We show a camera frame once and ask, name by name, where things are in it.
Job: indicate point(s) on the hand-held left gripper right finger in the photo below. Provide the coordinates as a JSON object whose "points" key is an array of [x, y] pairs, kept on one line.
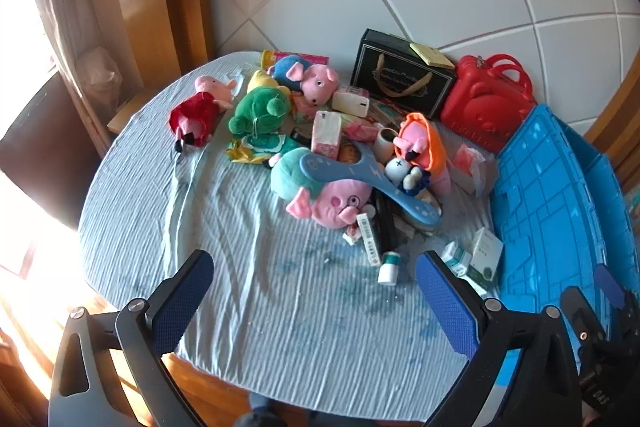
{"points": [[445, 307]]}

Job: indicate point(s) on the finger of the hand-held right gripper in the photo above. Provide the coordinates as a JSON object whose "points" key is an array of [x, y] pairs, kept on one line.
{"points": [[580, 314], [609, 282]]}

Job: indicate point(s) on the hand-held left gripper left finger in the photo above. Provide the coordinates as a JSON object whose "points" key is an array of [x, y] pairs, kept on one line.
{"points": [[185, 302]]}

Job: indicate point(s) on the white bottle green cap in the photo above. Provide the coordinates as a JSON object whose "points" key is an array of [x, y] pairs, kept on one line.
{"points": [[389, 269]]}

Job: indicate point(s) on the blue plastic storage crate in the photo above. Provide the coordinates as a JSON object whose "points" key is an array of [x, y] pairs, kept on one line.
{"points": [[545, 207]]}

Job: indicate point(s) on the pink white medicine box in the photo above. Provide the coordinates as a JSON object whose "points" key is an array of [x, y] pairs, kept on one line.
{"points": [[470, 167], [369, 239]]}

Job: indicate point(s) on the pig plush teal outfit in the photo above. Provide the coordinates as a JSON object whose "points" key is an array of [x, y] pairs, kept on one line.
{"points": [[330, 202]]}

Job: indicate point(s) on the blue plastic boomerang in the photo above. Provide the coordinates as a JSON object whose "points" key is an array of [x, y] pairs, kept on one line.
{"points": [[350, 169]]}

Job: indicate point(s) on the small green white medicine box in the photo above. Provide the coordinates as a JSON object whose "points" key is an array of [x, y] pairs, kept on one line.
{"points": [[456, 259]]}

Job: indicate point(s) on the tall green white medicine box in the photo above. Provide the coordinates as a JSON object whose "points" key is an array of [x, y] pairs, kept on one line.
{"points": [[485, 259]]}

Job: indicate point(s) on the black flat case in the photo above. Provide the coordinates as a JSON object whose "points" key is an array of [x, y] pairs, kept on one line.
{"points": [[386, 222]]}

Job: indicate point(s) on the white doll blue skirt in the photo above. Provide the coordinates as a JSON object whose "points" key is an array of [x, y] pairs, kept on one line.
{"points": [[405, 177]]}

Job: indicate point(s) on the pig plush orange outfit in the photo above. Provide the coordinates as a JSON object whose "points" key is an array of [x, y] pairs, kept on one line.
{"points": [[422, 142]]}

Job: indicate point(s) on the green snack packet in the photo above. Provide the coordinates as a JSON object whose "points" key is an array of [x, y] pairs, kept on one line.
{"points": [[255, 147]]}

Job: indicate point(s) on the white cup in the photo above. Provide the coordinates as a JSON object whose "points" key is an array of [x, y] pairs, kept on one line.
{"points": [[384, 142]]}

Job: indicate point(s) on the pig plush red dress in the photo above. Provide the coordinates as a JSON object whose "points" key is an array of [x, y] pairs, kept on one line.
{"points": [[197, 112]]}

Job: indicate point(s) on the pink crinkled packet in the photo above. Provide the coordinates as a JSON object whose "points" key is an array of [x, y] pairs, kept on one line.
{"points": [[361, 130]]}

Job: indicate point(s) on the red plastic carry case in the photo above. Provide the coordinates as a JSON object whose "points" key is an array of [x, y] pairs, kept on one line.
{"points": [[482, 107]]}

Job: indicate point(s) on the green frog plush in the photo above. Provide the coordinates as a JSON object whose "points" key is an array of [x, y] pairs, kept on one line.
{"points": [[257, 109]]}

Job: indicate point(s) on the pink tissue pack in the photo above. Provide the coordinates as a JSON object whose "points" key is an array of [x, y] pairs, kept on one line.
{"points": [[326, 134]]}

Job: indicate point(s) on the dark cabinet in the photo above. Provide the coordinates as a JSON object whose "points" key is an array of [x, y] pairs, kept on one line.
{"points": [[45, 132]]}

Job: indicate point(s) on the yellow plush toy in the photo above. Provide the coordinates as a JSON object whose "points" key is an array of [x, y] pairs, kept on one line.
{"points": [[262, 81]]}

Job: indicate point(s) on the clear plastic bag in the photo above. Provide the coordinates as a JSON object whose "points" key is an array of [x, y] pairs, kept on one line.
{"points": [[100, 72]]}

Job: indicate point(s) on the yellow sticky note pad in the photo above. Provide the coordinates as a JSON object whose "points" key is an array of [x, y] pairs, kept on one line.
{"points": [[432, 54]]}

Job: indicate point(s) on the pig plush blue shirt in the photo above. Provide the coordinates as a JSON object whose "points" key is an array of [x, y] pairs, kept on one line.
{"points": [[315, 79]]}

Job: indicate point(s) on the pink yellow flat box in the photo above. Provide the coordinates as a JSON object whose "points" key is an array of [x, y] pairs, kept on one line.
{"points": [[305, 55]]}

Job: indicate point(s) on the wooden door frame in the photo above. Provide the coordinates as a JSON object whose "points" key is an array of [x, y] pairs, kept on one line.
{"points": [[617, 132]]}

